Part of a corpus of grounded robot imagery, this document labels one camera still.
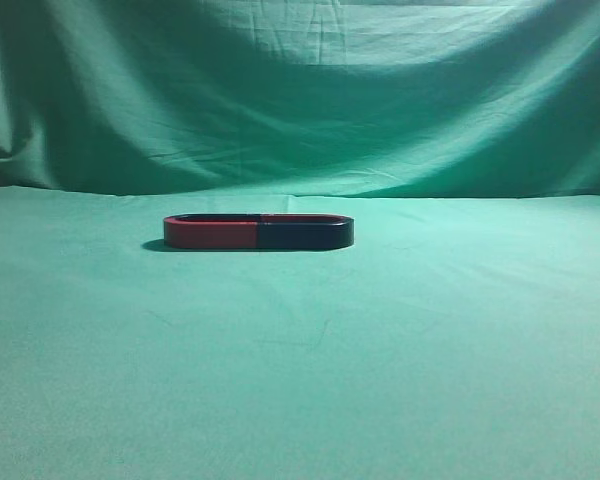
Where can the blue-fronted horseshoe magnet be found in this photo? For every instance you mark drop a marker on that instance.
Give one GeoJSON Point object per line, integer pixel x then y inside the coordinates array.
{"type": "Point", "coordinates": [304, 232]}

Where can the red-fronted horseshoe magnet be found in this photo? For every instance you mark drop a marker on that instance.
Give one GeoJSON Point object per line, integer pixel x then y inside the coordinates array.
{"type": "Point", "coordinates": [211, 231]}

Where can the green cloth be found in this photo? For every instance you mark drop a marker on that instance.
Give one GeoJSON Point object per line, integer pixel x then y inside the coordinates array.
{"type": "Point", "coordinates": [457, 338]}

